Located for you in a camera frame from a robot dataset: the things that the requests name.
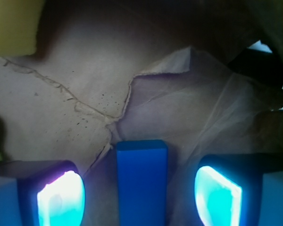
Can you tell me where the brown paper bag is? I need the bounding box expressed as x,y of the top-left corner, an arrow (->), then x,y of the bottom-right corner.
0,0 -> 283,226

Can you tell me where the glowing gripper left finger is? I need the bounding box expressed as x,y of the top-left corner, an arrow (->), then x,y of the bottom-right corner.
0,160 -> 85,226

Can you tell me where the blue rectangular block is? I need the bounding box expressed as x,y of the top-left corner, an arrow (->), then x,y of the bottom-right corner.
116,140 -> 168,226

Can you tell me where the yellow green sponge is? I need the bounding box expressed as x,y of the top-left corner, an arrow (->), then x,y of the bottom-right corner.
0,0 -> 45,57

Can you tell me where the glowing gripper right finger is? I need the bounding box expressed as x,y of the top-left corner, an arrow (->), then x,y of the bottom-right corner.
194,154 -> 283,226

